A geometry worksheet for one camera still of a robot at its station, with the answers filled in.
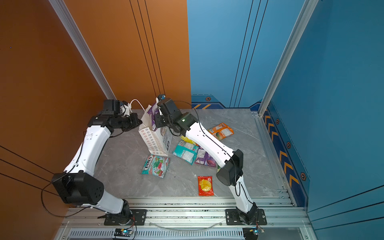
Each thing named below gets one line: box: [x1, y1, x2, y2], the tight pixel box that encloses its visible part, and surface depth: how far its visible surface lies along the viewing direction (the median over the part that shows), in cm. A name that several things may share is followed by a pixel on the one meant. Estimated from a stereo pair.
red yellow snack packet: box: [197, 175, 215, 196], surface depth 84 cm
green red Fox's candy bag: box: [141, 154, 171, 178], surface depth 90 cm
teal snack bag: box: [172, 140, 199, 165], surface depth 96 cm
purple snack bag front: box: [147, 103, 159, 131], surface depth 79 cm
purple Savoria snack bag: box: [194, 145, 217, 167], surface depth 93 cm
